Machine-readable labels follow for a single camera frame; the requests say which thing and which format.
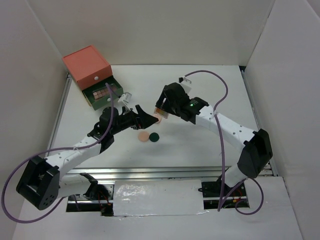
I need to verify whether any aluminium rail frame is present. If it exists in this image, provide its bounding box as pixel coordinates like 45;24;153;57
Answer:
37;65;280;183

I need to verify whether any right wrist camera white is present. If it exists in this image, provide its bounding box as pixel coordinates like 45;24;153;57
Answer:
178;76;192;94

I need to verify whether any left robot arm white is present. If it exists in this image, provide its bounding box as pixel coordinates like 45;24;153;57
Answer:
16;105;158;211

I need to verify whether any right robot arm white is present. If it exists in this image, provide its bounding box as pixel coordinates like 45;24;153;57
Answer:
155;82;273;196

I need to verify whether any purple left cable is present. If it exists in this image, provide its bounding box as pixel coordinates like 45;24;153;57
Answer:
1;83;126;224

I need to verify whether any mauve eyeshadow palette clear case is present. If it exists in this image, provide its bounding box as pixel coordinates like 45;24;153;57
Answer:
92;85;119;101

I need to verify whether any dark green round puff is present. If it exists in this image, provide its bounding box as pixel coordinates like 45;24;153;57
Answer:
149;132;160;143

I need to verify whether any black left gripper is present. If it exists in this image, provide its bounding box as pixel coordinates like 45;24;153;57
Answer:
110;104;158;136

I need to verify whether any green drawer box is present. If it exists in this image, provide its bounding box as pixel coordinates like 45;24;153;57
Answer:
82;75;124;111

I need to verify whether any colourful square eyeshadow palette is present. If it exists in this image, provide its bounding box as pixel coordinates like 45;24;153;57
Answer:
154;107;169;119

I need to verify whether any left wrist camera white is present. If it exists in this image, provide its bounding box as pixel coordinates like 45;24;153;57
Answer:
118;92;132;106

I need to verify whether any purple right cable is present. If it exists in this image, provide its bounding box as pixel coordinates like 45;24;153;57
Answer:
183;70;265;216

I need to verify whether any orange drawer box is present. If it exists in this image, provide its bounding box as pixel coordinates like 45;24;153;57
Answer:
62;45;113;91

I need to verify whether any round peach powder puff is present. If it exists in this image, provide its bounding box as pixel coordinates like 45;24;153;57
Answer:
137;131;150;142

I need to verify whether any wrapped pink makeup sponge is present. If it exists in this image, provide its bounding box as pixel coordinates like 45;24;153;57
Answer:
153;113;163;124

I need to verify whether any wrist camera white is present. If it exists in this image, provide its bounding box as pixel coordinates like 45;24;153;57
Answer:
178;76;192;94
118;92;132;106

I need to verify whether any white foil cover plate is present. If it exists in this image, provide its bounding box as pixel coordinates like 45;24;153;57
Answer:
113;179;205;217

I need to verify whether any purple cable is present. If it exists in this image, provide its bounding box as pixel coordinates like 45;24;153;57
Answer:
1;83;126;224
183;70;265;216

